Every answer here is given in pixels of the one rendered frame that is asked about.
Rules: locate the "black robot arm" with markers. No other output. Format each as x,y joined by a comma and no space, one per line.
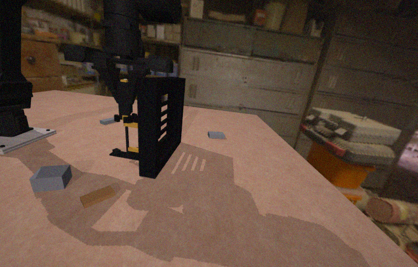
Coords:
15,90

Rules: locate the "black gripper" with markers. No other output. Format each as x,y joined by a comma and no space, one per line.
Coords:
122,38

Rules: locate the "brown rectangular block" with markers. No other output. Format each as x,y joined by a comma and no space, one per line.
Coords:
97,196

